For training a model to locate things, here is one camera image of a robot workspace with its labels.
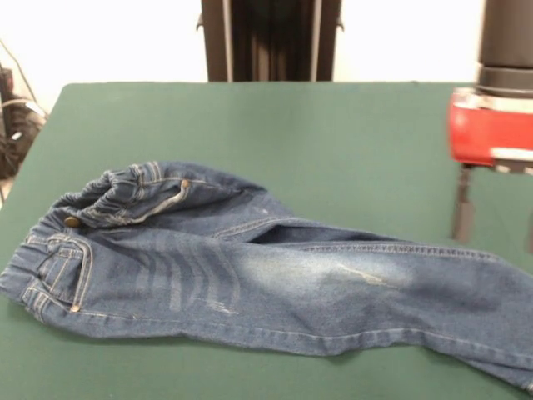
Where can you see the black metal column stand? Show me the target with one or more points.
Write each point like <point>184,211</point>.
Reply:
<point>283,41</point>

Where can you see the blue denim jeans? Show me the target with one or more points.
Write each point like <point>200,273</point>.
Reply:
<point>250,283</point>

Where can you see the black upright power strip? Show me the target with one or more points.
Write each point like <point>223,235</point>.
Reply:
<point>6,83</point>

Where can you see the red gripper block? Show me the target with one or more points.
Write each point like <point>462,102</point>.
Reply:
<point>479,133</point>

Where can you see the dark green table cloth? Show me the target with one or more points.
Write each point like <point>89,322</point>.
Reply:
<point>333,146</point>

